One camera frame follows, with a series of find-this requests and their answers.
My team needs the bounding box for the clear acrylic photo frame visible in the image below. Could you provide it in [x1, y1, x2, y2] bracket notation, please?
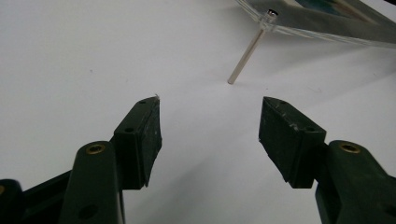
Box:
[234, 0, 396, 49]

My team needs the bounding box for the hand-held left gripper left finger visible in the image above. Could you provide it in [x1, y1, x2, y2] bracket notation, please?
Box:
[111, 94, 163, 191]

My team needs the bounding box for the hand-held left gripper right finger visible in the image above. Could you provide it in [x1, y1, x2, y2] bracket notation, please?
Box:
[258, 95, 328, 189]

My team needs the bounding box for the landscape painting print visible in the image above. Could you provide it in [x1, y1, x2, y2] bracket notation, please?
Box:
[293, 0, 379, 22]

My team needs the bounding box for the metal frame rod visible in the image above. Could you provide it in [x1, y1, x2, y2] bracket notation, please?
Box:
[226, 8, 280, 86]

